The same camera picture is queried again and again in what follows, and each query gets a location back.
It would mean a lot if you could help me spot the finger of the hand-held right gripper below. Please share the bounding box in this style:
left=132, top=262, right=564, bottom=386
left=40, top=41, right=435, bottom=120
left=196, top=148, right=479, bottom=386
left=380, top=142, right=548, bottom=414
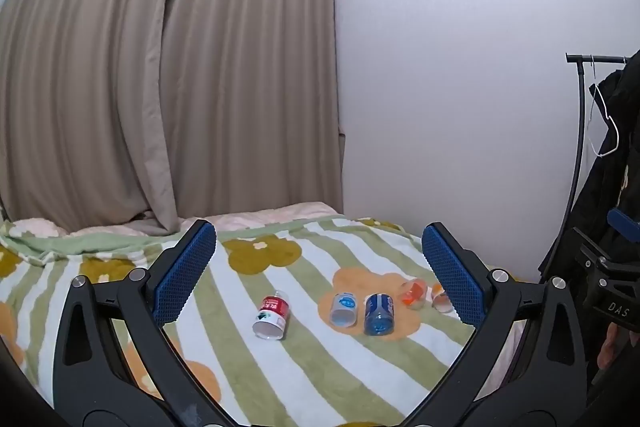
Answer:
left=607, top=207, right=640, bottom=239

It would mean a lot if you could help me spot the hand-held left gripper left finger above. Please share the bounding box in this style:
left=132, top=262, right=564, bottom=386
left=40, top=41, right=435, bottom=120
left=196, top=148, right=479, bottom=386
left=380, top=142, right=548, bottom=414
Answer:
left=52, top=219, right=237, bottom=427

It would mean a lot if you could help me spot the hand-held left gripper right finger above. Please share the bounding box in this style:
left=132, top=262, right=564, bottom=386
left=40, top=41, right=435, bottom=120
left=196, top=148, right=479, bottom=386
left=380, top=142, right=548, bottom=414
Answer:
left=400, top=221, right=589, bottom=427

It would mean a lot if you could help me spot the orange and white plastic cup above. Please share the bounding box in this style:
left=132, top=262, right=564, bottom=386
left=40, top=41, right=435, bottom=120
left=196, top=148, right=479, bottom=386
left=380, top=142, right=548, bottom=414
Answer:
left=431, top=284, right=454, bottom=314

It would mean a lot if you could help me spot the orange label plastic cup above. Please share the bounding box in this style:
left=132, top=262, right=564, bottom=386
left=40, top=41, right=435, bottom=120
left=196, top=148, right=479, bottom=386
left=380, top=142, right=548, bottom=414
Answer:
left=401, top=277, right=430, bottom=310

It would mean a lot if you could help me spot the dark blue plastic cup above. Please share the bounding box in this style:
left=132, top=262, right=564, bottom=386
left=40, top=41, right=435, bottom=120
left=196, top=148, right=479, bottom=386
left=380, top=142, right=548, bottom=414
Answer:
left=363, top=292, right=396, bottom=337

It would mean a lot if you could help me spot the red label plastic cup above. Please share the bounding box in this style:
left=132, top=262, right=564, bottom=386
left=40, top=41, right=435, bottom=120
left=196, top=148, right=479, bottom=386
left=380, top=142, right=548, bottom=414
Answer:
left=251, top=291, right=292, bottom=340

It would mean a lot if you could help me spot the light blue label plastic cup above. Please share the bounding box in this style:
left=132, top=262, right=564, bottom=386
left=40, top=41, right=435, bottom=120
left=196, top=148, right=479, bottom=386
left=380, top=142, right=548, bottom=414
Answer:
left=329, top=291, right=359, bottom=328

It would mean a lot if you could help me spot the person's right hand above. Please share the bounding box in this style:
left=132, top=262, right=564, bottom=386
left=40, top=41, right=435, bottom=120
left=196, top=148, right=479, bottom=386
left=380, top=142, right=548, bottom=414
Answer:
left=596, top=322, right=622, bottom=371

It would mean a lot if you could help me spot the black coat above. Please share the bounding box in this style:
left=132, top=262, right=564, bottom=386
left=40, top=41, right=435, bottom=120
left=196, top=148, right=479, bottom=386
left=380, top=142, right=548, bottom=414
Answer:
left=538, top=51, right=640, bottom=408

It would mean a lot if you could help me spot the black clothes rack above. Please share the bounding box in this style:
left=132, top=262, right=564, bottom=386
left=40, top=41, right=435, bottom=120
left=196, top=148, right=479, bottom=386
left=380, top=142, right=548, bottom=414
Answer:
left=555, top=53, right=632, bottom=258

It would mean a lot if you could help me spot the pink bed sheet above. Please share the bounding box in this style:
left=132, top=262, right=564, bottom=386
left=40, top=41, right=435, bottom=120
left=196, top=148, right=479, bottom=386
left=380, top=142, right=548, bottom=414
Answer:
left=70, top=202, right=528, bottom=405

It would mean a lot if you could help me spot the striped flower print blanket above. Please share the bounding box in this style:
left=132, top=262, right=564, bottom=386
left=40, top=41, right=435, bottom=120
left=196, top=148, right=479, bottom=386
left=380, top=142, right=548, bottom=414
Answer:
left=0, top=216, right=476, bottom=427

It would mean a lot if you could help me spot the beige curtain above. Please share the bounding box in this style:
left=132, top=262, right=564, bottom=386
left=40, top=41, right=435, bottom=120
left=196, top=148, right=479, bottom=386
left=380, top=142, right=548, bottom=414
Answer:
left=0, top=0, right=182, bottom=238
left=159, top=0, right=347, bottom=228

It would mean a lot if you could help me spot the white wire hanger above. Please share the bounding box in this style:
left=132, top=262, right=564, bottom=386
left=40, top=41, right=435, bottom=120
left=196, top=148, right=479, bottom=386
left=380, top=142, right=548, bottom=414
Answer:
left=588, top=56, right=622, bottom=158

